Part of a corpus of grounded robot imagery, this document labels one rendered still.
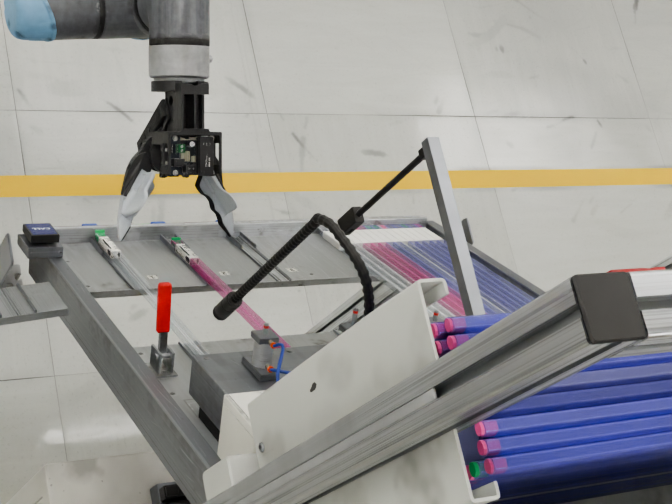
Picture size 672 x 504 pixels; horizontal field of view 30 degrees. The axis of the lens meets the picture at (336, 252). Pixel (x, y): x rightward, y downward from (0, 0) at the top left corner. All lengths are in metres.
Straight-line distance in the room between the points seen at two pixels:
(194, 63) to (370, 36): 1.75
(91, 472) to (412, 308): 1.09
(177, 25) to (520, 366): 0.91
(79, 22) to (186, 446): 0.57
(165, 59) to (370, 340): 0.70
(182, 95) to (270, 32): 1.62
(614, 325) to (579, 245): 2.63
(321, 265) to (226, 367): 0.55
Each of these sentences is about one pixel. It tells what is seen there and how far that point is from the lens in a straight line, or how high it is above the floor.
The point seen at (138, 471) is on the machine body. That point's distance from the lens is 1.93.
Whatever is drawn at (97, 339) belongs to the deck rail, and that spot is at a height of 0.95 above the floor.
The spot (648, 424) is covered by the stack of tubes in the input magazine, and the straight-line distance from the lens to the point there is 1.02.
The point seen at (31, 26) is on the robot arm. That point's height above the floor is 1.09.
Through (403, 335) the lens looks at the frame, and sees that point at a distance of 0.90.
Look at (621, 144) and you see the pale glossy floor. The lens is 3.58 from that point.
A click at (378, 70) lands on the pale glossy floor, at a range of 3.23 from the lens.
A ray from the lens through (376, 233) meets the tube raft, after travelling 2.06.
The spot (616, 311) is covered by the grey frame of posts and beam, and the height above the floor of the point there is 1.90.
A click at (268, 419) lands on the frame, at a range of 1.11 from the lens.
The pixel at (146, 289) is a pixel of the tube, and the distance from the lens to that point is 1.71.
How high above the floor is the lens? 2.41
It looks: 55 degrees down
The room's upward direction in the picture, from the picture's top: 49 degrees clockwise
